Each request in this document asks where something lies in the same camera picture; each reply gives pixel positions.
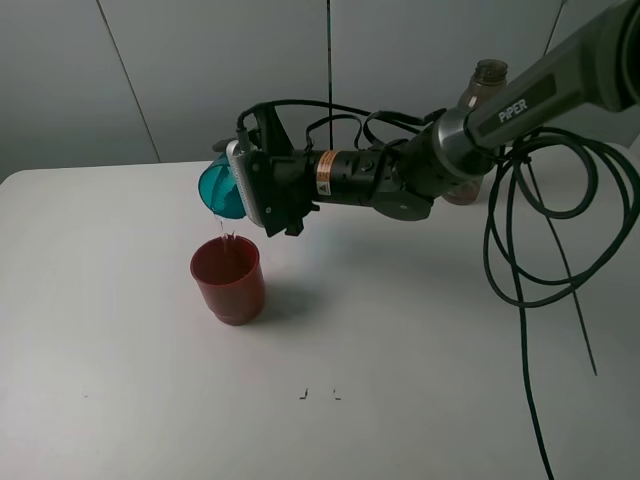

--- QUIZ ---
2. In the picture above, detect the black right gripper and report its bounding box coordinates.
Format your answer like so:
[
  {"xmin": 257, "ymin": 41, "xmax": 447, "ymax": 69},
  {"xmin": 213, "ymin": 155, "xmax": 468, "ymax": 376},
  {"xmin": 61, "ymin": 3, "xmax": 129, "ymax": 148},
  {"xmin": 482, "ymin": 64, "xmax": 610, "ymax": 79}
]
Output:
[{"xmin": 249, "ymin": 106, "xmax": 319, "ymax": 237}]

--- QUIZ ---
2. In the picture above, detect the teal translucent plastic cup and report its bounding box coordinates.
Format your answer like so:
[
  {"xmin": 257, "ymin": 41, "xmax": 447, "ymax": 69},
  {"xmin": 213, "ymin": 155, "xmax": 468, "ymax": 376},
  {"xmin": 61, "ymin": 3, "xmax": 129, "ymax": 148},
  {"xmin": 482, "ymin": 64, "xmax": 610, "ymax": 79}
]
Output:
[{"xmin": 198, "ymin": 154, "xmax": 246, "ymax": 220}]

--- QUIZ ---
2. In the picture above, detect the grey translucent water bottle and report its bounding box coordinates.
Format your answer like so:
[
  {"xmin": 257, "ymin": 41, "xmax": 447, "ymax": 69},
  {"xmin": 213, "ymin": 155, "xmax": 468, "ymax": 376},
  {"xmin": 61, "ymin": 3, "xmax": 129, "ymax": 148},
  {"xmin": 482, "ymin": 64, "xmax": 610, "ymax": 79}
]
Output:
[{"xmin": 442, "ymin": 59, "xmax": 510, "ymax": 206}]

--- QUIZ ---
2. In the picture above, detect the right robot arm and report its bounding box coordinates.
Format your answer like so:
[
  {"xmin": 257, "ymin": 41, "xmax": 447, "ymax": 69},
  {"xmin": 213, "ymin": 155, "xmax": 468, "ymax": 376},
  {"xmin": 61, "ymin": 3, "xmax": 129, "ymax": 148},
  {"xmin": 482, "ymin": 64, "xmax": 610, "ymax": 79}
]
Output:
[{"xmin": 226, "ymin": 1, "xmax": 639, "ymax": 236}]

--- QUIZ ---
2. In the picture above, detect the red plastic cup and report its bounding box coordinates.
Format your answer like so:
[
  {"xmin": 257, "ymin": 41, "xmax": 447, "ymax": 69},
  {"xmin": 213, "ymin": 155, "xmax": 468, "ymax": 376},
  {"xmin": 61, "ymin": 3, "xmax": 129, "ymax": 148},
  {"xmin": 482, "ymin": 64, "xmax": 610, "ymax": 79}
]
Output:
[{"xmin": 190, "ymin": 235, "xmax": 266, "ymax": 326}]

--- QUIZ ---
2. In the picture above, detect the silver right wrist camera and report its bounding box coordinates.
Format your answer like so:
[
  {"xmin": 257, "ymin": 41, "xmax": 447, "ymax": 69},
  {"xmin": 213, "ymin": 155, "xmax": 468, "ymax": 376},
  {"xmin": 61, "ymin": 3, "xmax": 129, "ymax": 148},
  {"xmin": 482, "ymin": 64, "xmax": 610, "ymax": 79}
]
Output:
[{"xmin": 226, "ymin": 140, "xmax": 263, "ymax": 227}]

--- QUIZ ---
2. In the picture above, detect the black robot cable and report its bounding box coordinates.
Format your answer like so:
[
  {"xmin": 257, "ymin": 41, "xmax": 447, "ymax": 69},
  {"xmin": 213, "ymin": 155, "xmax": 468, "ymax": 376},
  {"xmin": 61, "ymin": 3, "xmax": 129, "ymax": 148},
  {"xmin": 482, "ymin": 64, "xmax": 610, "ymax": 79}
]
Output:
[{"xmin": 235, "ymin": 99, "xmax": 640, "ymax": 480}]

